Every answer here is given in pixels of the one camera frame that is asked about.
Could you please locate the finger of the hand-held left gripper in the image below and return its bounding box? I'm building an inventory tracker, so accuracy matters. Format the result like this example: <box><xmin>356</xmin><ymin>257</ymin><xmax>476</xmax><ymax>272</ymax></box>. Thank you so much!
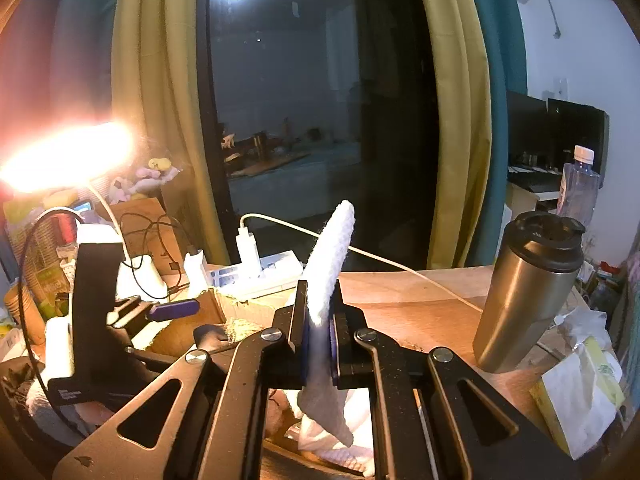
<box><xmin>127</xmin><ymin>323</ymin><xmax>237</xmax><ymax>364</ymax></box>
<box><xmin>106</xmin><ymin>295</ymin><xmax>201</xmax><ymax>329</ymax></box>

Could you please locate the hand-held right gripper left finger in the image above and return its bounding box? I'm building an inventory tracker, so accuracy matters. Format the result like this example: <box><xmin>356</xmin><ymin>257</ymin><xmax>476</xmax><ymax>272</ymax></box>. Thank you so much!
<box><xmin>52</xmin><ymin>279</ymin><xmax>308</xmax><ymax>480</ymax></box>

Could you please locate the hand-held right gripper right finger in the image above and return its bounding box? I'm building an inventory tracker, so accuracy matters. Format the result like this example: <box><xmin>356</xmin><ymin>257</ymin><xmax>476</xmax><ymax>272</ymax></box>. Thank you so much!
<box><xmin>327</xmin><ymin>279</ymin><xmax>583</xmax><ymax>480</ymax></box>

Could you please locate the cardboard box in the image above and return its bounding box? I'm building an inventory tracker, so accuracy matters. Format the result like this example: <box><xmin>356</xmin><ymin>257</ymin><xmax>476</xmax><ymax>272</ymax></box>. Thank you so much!
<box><xmin>132</xmin><ymin>285</ymin><xmax>301</xmax><ymax>358</ymax></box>

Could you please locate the white sock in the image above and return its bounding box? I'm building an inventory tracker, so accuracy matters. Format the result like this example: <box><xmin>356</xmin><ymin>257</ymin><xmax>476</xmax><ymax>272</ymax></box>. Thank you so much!
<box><xmin>297</xmin><ymin>200</ymin><xmax>357</xmax><ymax>448</ymax></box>

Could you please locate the white desk lamp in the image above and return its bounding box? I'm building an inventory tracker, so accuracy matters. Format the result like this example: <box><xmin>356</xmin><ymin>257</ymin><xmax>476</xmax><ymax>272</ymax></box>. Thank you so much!
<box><xmin>0</xmin><ymin>120</ymin><xmax>168</xmax><ymax>303</ymax></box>

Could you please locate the white power adapter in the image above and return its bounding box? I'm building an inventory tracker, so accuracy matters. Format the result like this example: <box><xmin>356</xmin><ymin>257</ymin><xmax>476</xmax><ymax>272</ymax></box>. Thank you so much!
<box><xmin>184</xmin><ymin>250</ymin><xmax>211</xmax><ymax>291</ymax></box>

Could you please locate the brown paper bag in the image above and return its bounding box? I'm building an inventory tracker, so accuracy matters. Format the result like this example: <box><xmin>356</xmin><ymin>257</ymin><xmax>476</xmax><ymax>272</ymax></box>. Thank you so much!
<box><xmin>107</xmin><ymin>196</ymin><xmax>201</xmax><ymax>281</ymax></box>

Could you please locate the stack of paper cups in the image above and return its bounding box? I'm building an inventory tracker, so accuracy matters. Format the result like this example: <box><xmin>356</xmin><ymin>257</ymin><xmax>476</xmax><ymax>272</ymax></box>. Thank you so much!
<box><xmin>4</xmin><ymin>282</ymin><xmax>46</xmax><ymax>346</ymax></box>

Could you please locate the white paper towel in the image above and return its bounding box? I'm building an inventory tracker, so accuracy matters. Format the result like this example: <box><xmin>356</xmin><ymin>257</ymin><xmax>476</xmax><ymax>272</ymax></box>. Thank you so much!
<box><xmin>287</xmin><ymin>390</ymin><xmax>376</xmax><ymax>478</ymax></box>

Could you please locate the white power strip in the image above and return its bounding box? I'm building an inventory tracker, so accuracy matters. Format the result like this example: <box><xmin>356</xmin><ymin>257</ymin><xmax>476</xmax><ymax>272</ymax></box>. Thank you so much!
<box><xmin>205</xmin><ymin>250</ymin><xmax>305</xmax><ymax>301</ymax></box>

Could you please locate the yellow red package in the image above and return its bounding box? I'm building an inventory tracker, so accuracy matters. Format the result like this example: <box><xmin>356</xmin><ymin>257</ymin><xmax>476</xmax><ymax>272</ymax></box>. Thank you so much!
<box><xmin>54</xmin><ymin>212</ymin><xmax>77</xmax><ymax>248</ymax></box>

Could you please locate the white charger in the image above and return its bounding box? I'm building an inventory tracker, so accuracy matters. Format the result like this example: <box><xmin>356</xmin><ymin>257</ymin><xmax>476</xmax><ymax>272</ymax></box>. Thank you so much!
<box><xmin>236</xmin><ymin>227</ymin><xmax>261</xmax><ymax>273</ymax></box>

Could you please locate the beige knit cloth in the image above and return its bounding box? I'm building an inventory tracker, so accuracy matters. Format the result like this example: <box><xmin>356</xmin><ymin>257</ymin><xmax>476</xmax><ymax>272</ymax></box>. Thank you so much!
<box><xmin>27</xmin><ymin>377</ymin><xmax>81</xmax><ymax>423</ymax></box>

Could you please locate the pastel plush toy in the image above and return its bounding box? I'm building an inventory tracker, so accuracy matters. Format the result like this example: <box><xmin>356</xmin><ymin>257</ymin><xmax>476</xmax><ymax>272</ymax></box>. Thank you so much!
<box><xmin>107</xmin><ymin>157</ymin><xmax>181</xmax><ymax>203</ymax></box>

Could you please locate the stainless steel tumbler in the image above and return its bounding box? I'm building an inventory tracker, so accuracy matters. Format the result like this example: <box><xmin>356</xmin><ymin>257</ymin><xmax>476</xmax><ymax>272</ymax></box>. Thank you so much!
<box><xmin>472</xmin><ymin>211</ymin><xmax>587</xmax><ymax>375</ymax></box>

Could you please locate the yellow curtain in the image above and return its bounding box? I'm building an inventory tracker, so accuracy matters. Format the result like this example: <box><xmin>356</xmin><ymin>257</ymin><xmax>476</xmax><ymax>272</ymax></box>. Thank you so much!
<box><xmin>410</xmin><ymin>0</ymin><xmax>493</xmax><ymax>270</ymax></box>
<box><xmin>111</xmin><ymin>0</ymin><xmax>231</xmax><ymax>266</ymax></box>

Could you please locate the teal curtain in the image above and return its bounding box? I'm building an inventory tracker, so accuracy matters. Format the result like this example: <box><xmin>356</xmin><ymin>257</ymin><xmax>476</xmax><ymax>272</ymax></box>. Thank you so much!
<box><xmin>460</xmin><ymin>0</ymin><xmax>528</xmax><ymax>266</ymax></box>
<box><xmin>50</xmin><ymin>0</ymin><xmax>131</xmax><ymax>131</ymax></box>

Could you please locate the yellow tissue pack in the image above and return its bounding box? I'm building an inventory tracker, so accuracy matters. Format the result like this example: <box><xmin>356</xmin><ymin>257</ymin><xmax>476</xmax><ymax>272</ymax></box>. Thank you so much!
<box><xmin>529</xmin><ymin>307</ymin><xmax>626</xmax><ymax>461</ymax></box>

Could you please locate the dark glass window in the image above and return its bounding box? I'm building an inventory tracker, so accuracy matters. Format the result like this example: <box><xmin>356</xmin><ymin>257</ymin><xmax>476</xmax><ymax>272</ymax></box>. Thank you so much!
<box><xmin>197</xmin><ymin>0</ymin><xmax>441</xmax><ymax>268</ymax></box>

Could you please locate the clear water bottle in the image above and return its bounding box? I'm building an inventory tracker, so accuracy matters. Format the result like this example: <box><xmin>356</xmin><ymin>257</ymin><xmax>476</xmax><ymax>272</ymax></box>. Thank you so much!
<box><xmin>556</xmin><ymin>145</ymin><xmax>601</xmax><ymax>241</ymax></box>

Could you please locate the black monitor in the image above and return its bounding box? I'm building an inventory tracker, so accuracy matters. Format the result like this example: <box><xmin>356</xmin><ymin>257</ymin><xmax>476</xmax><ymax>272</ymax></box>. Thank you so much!
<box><xmin>506</xmin><ymin>90</ymin><xmax>611</xmax><ymax>196</ymax></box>

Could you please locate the white charging cable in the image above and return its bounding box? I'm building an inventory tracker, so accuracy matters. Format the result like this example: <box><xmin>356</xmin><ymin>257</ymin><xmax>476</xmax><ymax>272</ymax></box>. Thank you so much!
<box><xmin>239</xmin><ymin>212</ymin><xmax>485</xmax><ymax>313</ymax></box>

